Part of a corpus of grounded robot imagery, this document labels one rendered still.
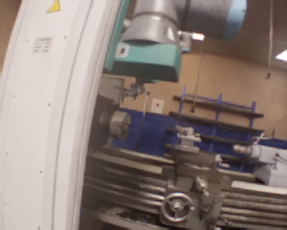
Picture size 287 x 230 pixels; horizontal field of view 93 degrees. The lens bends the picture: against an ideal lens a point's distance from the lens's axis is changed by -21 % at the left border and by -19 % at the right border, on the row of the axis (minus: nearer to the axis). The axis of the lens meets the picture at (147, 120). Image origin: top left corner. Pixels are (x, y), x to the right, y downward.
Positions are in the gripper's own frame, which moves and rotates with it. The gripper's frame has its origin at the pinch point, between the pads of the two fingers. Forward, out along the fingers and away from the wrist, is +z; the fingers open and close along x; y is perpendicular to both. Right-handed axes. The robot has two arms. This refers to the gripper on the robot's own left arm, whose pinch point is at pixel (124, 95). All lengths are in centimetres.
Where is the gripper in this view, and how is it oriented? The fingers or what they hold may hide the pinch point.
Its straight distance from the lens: 143.2
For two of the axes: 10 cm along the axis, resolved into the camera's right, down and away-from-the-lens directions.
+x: -9.0, -2.7, 3.5
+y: -1.2, 9.2, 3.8
